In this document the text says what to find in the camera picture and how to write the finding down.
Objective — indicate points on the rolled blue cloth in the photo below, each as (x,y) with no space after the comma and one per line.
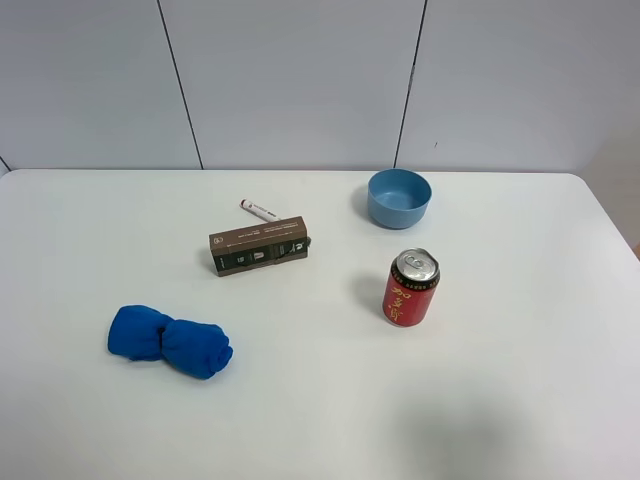
(140,333)

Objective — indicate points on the brown and green box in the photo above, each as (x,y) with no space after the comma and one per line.
(249,248)

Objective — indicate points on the blue plastic bowl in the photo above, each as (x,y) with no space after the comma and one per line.
(397,198)

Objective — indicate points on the red drink can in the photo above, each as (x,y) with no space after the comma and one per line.
(412,282)

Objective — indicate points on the white marker red cap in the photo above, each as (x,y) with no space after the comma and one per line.
(259,211)

